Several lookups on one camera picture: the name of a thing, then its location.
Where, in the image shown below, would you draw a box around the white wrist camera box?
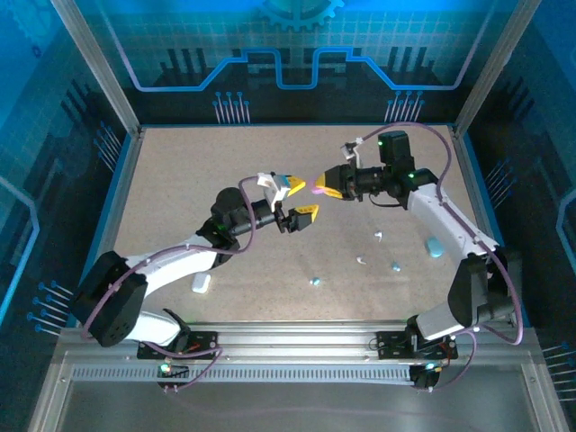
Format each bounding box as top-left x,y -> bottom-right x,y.
256,172 -> 292,206
343,139 -> 366,167

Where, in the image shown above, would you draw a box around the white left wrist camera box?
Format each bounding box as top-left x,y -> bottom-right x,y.
256,172 -> 292,206

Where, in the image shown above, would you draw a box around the grey metal panel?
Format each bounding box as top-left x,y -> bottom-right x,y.
26,350 -> 571,432

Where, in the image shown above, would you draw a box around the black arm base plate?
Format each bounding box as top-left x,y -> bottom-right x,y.
137,330 -> 220,361
376,330 -> 458,361

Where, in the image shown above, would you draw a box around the blue table edge strip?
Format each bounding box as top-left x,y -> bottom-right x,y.
66,130 -> 139,329
458,130 -> 512,262

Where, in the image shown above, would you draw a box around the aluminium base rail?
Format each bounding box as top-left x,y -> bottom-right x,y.
58,319 -> 541,361

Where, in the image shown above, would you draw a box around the grey slotted cable duct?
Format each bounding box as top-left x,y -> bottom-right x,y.
71,366 -> 415,384

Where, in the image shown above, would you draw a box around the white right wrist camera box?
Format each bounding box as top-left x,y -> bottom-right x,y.
343,139 -> 366,167

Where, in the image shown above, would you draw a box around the black connector block with light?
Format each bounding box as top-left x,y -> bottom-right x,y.
157,361 -> 190,380
409,362 -> 445,391

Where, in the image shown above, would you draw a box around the aluminium frame post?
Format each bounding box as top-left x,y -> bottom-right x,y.
49,0 -> 145,139
452,0 -> 540,136

